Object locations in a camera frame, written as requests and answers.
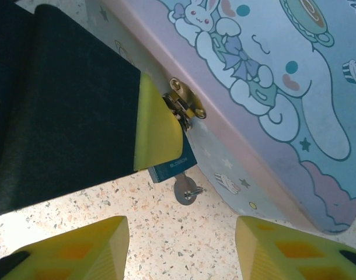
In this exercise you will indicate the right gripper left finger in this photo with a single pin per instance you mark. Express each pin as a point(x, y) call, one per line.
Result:
point(78, 256)

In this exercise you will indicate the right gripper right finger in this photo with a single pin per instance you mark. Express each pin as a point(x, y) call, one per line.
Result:
point(283, 256)

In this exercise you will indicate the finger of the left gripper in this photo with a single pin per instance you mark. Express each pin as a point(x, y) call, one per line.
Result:
point(78, 116)

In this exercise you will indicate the small blue padlock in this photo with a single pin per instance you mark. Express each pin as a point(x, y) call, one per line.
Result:
point(172, 170)

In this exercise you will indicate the brass box hasp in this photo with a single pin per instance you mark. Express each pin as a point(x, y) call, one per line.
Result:
point(192, 99)

